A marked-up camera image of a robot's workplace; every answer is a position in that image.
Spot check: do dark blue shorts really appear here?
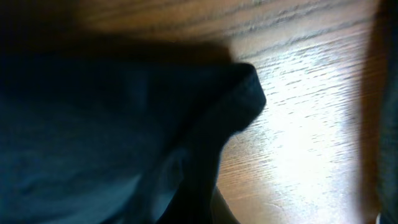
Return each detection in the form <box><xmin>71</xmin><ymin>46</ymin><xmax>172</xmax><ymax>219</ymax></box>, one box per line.
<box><xmin>1</xmin><ymin>53</ymin><xmax>266</xmax><ymax>223</ymax></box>

